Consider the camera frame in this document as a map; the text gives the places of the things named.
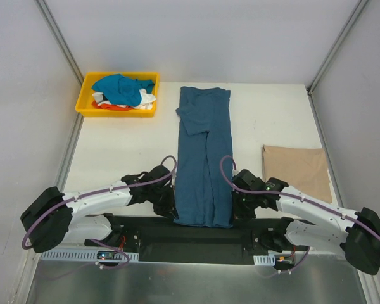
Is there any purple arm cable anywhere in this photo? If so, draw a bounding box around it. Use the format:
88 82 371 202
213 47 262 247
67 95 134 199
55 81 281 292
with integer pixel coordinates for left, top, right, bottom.
21 155 178 270
220 155 380 276

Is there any grey slotted cable duct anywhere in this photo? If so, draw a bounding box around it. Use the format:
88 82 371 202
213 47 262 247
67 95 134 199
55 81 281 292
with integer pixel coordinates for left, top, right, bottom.
41 248 127 263

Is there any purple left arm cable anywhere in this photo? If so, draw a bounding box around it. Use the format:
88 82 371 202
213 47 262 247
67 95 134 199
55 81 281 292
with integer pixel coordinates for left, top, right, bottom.
21 155 178 270

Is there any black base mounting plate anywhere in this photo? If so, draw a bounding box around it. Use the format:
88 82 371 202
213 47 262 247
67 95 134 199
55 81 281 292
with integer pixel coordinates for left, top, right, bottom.
98 213 294 265

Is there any beige folded t shirt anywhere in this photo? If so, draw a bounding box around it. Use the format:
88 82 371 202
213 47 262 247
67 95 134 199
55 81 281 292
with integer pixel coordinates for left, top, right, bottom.
262 145 332 203

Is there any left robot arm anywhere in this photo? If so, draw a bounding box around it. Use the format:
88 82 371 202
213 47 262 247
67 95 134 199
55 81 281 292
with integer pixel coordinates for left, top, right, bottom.
20 165 177 253

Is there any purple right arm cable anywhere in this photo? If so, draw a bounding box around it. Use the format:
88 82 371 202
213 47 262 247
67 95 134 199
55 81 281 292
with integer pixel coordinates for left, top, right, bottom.
220 155 380 276

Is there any dark blue t shirt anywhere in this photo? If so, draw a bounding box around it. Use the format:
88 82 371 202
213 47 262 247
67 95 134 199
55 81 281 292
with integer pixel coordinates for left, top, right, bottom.
175 87 233 228

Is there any yellow plastic bin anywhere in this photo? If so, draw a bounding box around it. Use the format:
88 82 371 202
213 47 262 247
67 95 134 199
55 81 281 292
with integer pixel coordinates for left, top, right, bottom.
75 71 160 118

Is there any orange t shirt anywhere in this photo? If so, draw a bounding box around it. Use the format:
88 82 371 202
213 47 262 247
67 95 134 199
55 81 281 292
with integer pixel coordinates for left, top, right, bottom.
92 101 134 112

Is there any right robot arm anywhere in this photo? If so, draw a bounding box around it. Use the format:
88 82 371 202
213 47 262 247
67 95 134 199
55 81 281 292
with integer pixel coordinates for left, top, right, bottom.
231 169 380 275

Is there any teal t shirt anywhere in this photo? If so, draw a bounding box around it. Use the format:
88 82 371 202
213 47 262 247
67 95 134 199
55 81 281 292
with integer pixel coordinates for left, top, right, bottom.
92 74 155 107

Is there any white t shirt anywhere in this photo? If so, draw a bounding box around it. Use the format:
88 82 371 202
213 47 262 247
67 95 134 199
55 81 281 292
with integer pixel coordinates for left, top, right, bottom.
92 89 156 110

